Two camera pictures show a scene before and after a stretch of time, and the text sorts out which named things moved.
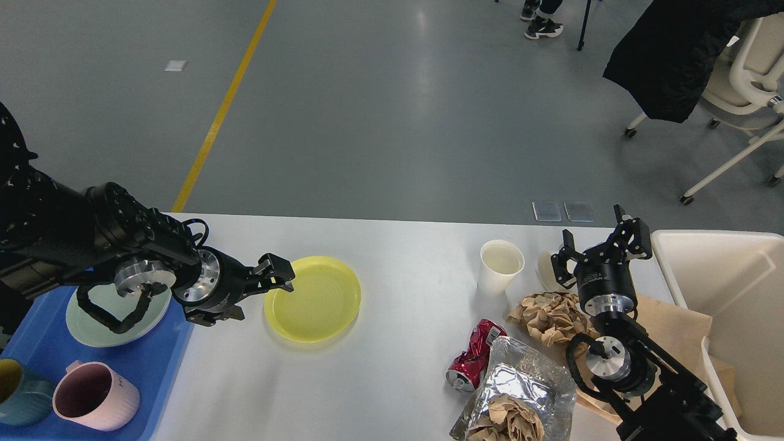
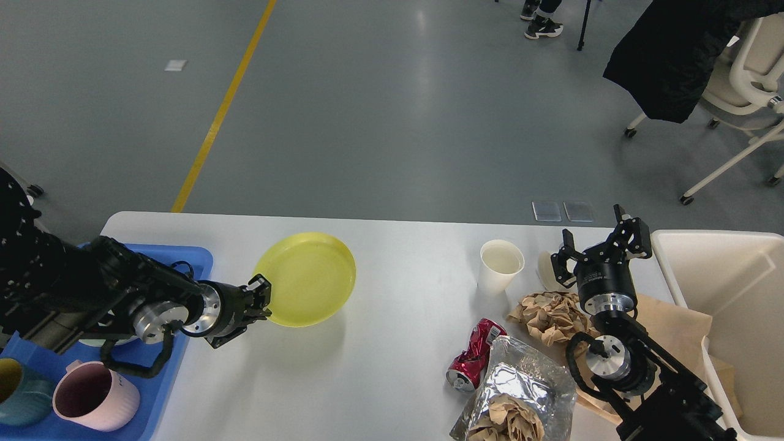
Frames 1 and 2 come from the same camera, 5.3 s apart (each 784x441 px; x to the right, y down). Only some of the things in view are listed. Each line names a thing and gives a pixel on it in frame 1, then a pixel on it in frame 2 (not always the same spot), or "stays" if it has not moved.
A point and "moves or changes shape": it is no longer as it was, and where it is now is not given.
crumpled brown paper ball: (554, 317) stays
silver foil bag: (516, 369) stays
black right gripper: (604, 278) stays
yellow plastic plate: (325, 301) moves or changes shape
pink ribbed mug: (95, 394) stays
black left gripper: (212, 293) to (225, 307)
